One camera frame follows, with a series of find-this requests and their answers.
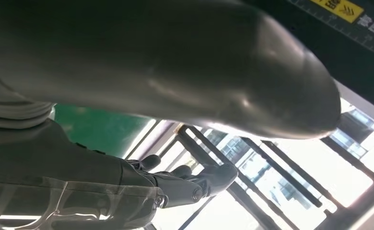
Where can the black inbound scanner machine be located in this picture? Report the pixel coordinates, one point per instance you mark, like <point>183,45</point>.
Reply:
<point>349,70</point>

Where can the black yellow label strip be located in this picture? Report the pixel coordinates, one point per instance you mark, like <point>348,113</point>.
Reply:
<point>339,8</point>

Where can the green conveyor belt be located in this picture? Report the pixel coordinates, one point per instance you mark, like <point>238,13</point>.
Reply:
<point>95,130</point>

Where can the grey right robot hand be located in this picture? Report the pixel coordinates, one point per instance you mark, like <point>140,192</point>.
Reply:
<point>149,57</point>

